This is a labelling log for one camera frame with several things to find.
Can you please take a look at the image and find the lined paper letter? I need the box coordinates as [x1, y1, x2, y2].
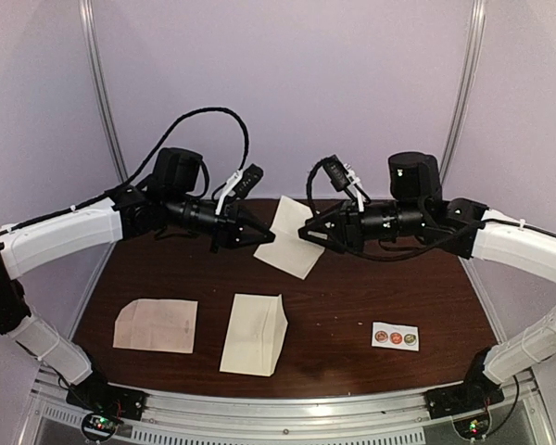
[254, 196, 324, 280]

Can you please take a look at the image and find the cream paper envelope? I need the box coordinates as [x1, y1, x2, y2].
[220, 294, 288, 377]

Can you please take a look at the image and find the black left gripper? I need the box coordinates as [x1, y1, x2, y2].
[165, 191, 275, 255]

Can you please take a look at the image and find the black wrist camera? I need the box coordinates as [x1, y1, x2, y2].
[322, 155, 351, 192]
[234, 163, 264, 199]

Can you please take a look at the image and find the black braided right camera cable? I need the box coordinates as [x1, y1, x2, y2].
[305, 157, 335, 217]

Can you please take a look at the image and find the left aluminium corner post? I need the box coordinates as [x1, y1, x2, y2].
[78, 0, 130, 194]

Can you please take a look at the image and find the black braided camera cable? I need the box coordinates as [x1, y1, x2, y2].
[305, 157, 335, 217]
[115, 108, 252, 196]

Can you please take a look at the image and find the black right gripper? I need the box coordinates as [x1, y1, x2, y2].
[298, 197, 427, 254]

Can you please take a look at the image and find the sticker sheet with three seals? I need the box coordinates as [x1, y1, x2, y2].
[371, 322, 420, 352]

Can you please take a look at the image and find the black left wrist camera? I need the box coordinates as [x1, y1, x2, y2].
[234, 163, 264, 199]

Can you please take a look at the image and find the aluminium corner post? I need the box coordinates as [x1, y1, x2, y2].
[78, 0, 130, 194]
[439, 0, 487, 184]

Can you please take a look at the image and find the right aluminium corner post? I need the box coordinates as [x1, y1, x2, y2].
[439, 0, 487, 184]

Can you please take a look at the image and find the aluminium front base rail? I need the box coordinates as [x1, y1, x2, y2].
[27, 379, 546, 445]

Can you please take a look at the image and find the black braided left camera cable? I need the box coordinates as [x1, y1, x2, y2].
[115, 108, 252, 196]

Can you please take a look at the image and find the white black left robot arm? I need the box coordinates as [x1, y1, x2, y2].
[0, 147, 275, 412]

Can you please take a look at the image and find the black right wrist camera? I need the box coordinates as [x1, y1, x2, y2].
[322, 155, 351, 192]

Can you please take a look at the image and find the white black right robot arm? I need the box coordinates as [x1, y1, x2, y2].
[298, 151, 556, 410]

